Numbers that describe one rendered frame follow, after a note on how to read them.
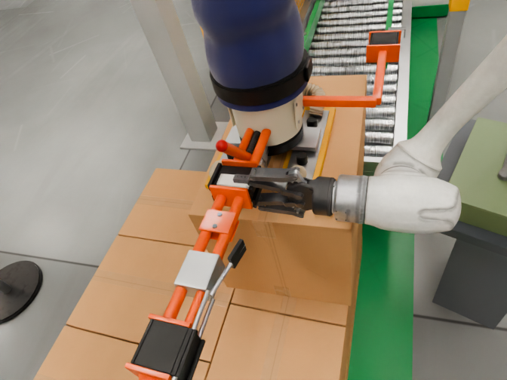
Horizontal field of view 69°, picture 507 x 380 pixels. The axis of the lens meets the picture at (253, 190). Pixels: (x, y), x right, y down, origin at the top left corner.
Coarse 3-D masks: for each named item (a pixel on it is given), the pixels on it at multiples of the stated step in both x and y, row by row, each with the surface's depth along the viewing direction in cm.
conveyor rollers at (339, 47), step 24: (336, 0) 264; (360, 0) 252; (384, 0) 247; (336, 24) 241; (360, 24) 237; (384, 24) 226; (312, 48) 229; (336, 48) 225; (360, 48) 214; (312, 72) 211; (336, 72) 207; (360, 72) 203; (384, 96) 183; (384, 120) 172
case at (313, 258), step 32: (352, 128) 101; (352, 160) 94; (256, 224) 88; (288, 224) 85; (320, 224) 83; (352, 224) 83; (224, 256) 105; (256, 256) 101; (288, 256) 96; (320, 256) 92; (352, 256) 95; (256, 288) 117; (288, 288) 111; (320, 288) 106; (352, 288) 112
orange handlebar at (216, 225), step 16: (384, 64) 95; (304, 96) 92; (320, 96) 91; (336, 96) 90; (352, 96) 89; (368, 96) 88; (240, 144) 85; (256, 160) 80; (240, 208) 73; (208, 224) 70; (224, 224) 69; (208, 240) 69; (224, 240) 67; (176, 288) 63; (176, 304) 61; (192, 304) 60; (192, 320) 58
